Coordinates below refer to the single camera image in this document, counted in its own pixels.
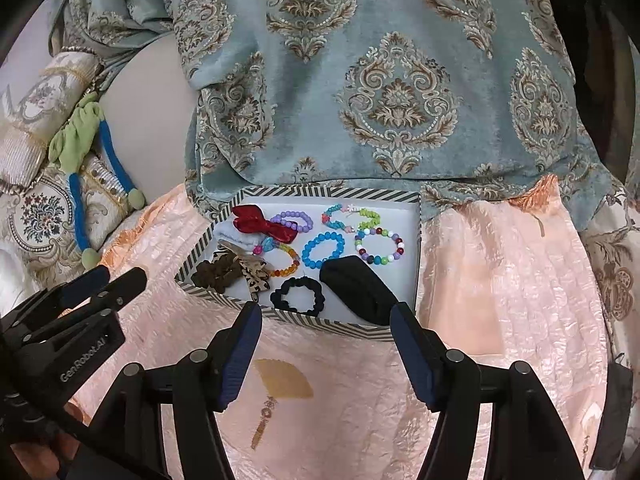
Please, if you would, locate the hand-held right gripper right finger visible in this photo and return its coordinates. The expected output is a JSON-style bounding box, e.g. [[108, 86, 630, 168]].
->
[[389, 302, 586, 480]]

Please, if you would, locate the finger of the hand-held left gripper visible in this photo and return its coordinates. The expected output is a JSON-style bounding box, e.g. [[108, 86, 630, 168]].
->
[[0, 265, 111, 332], [20, 267, 148, 346]]

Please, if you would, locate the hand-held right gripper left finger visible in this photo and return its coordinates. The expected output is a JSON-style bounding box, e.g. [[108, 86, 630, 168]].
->
[[82, 302, 263, 480]]

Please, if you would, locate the black scrunchie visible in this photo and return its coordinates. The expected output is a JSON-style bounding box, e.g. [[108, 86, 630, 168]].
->
[[270, 276, 326, 317]]

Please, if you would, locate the striped cardboard box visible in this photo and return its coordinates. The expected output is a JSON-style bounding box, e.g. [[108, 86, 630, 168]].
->
[[174, 185, 423, 343]]

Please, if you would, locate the rainbow bead bracelet with heart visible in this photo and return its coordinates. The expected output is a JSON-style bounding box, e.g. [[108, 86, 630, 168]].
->
[[252, 237, 301, 278]]

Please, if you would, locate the multicoloured large bead bracelet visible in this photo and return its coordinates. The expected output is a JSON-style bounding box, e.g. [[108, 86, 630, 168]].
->
[[354, 227, 406, 267]]

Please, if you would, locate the blue bead bracelet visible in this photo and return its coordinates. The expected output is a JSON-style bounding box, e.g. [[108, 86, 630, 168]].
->
[[301, 231, 346, 271]]

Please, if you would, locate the light blue fluffy scrunchie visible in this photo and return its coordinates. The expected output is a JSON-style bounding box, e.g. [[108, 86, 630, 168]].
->
[[214, 224, 261, 253]]

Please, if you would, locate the red bow hair clip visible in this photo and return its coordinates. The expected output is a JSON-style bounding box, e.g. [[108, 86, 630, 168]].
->
[[231, 205, 296, 243]]

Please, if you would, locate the teal pink green bead bracelet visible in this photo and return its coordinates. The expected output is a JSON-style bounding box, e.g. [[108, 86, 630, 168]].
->
[[321, 203, 382, 233]]

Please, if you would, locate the purple bead bracelet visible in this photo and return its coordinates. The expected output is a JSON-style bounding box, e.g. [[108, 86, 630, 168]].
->
[[270, 210, 313, 236]]

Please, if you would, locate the person's left hand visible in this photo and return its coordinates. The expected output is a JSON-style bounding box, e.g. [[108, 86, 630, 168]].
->
[[10, 432, 101, 480]]

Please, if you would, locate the leopard print bow hair clip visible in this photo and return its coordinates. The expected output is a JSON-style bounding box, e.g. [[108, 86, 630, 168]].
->
[[217, 240, 273, 303]]

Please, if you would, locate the brown scrunchie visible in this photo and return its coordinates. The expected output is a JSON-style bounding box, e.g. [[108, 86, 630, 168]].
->
[[191, 252, 246, 293]]

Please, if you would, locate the ornate cream cushion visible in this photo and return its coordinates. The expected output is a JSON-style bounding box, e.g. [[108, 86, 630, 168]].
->
[[0, 50, 146, 306]]

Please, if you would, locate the black headband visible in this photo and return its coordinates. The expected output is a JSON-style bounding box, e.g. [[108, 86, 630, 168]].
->
[[319, 255, 401, 326]]

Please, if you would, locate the peach quilted blanket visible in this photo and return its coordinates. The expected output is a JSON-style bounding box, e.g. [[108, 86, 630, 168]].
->
[[65, 175, 613, 480]]

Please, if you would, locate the green and blue plush toy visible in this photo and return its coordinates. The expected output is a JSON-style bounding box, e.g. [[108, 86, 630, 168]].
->
[[47, 92, 147, 268]]

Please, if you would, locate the plain beige cushion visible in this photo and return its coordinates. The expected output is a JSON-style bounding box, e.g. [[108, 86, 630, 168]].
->
[[97, 37, 203, 203]]

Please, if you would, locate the dark cloth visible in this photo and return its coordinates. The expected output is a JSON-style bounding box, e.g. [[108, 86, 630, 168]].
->
[[590, 357, 632, 471]]

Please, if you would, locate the cream floral fabric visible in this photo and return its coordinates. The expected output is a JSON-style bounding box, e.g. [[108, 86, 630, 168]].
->
[[580, 170, 640, 366]]

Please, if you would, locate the teal damask pillow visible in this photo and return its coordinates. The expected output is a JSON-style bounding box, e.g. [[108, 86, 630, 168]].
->
[[65, 0, 611, 221]]

